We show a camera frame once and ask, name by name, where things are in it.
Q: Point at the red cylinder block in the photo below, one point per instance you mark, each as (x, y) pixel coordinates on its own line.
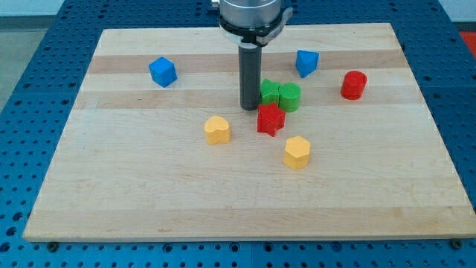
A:
(353, 85)

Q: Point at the green star block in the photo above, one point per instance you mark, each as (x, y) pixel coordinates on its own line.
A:
(270, 92)

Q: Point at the yellow hexagon block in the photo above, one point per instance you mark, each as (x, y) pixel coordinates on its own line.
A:
(297, 152)

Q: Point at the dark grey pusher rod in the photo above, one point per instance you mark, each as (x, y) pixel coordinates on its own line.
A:
(249, 77)

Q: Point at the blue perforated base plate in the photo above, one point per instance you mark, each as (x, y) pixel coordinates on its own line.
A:
(33, 118)

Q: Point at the blue cube block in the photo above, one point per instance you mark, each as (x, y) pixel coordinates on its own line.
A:
(163, 72)

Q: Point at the blue triangular block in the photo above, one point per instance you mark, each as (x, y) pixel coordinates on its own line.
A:
(306, 62)

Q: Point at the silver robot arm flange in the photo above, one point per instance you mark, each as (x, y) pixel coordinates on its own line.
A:
(253, 23)

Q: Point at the red star block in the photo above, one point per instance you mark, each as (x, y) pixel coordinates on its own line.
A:
(270, 118)

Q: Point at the yellow heart block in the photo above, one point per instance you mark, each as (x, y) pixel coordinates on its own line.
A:
(217, 130)

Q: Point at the green cylinder block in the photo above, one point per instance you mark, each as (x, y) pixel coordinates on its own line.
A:
(289, 99)

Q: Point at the wooden board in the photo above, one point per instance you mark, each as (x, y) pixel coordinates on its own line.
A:
(133, 163)

